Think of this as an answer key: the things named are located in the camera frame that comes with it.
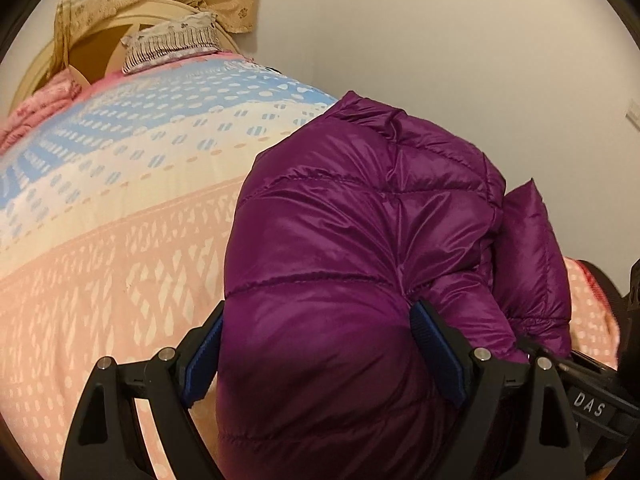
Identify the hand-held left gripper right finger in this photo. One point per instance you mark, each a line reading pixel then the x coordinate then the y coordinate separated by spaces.
pixel 440 355

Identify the striped pillow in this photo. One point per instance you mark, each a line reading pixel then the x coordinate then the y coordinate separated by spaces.
pixel 170 42

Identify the dotted pink blue bed sheet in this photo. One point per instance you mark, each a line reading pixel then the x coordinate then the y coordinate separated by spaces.
pixel 115 240

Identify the folded pink quilt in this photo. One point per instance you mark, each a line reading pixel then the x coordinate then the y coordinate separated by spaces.
pixel 35 110

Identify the purple down jacket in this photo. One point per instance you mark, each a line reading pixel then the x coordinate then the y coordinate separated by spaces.
pixel 360 270

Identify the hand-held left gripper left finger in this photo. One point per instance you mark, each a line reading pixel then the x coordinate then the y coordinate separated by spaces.
pixel 202 355

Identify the cream round headboard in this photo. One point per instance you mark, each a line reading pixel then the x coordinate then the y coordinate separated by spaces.
pixel 95 35

